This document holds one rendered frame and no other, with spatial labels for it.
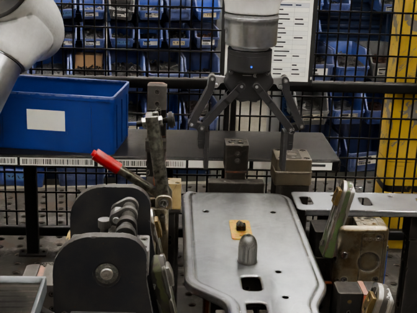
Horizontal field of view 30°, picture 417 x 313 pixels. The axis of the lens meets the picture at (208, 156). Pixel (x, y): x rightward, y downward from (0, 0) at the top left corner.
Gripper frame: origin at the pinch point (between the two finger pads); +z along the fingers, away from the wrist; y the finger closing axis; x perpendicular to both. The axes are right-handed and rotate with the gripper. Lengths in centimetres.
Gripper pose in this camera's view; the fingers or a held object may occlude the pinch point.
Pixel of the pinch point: (244, 161)
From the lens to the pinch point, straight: 137.1
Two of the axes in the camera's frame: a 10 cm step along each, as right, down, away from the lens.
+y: -10.0, -0.2, -0.5
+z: -0.3, 9.5, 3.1
